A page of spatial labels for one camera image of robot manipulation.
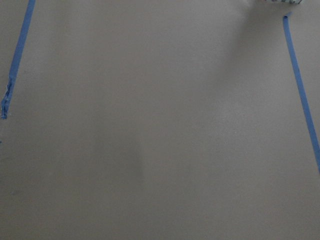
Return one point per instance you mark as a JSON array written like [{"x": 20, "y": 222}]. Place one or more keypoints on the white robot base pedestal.
[{"x": 291, "y": 2}]

